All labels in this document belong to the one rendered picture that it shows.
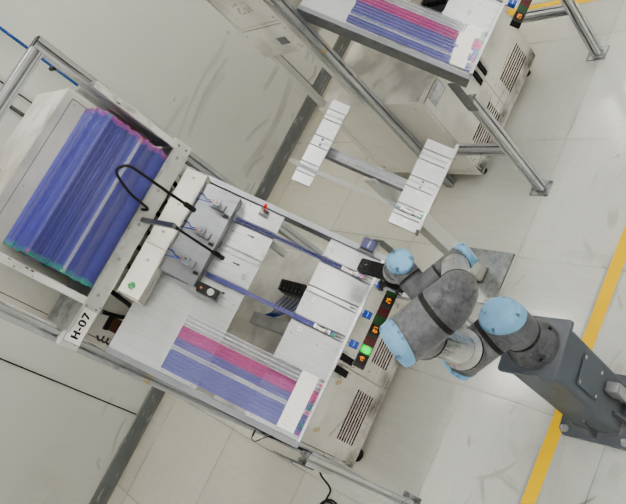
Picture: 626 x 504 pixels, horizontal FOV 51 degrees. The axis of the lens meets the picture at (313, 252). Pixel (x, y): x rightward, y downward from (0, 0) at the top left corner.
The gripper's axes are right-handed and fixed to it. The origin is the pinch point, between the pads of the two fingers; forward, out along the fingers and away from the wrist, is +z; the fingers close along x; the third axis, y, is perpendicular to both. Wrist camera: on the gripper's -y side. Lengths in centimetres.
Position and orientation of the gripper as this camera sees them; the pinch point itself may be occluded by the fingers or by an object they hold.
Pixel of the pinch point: (382, 282)
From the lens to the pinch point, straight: 221.1
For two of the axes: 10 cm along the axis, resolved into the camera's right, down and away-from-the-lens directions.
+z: 0.1, 2.6, 9.7
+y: 9.0, 4.2, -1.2
